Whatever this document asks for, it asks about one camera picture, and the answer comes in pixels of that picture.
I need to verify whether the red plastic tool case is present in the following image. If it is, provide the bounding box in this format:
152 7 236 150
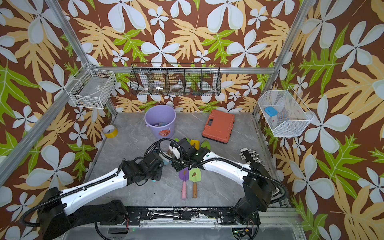
202 110 235 144

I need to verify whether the white wire basket right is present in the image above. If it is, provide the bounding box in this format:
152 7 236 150
258 88 315 138

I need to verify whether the blue trowel blue handle front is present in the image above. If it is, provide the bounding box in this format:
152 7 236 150
151 154 172 182

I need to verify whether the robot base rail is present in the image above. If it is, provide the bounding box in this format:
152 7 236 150
98 206 262 226

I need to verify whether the yellow trowel wooden handle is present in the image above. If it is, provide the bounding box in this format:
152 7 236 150
190 140 200 150

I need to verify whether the green trowel yellow handle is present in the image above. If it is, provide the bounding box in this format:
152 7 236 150
200 140 211 150

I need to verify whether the purple plastic bucket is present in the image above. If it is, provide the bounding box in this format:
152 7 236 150
144 105 177 140

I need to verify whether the purple trowel pink handle front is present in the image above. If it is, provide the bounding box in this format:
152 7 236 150
179 168 189 200

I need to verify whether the black wire basket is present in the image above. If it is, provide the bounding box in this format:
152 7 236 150
128 63 222 96

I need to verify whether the yellow tape roll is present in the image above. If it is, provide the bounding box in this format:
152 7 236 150
103 125 118 139

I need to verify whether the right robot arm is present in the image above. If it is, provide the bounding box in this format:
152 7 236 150
170 138 289 219

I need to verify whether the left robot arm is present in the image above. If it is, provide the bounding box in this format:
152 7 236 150
20 152 164 240

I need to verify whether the white brush blue handle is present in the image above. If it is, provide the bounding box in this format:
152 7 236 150
160 151 175 160

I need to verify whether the white wire basket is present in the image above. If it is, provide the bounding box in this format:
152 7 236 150
65 64 117 109
258 88 315 138

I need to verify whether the white wire basket left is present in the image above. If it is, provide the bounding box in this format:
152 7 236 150
65 64 117 109

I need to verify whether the lime trowel wooden handle right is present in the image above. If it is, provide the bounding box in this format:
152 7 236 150
189 168 201 199

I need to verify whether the blue item in basket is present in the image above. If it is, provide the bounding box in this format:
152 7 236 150
264 106 279 117

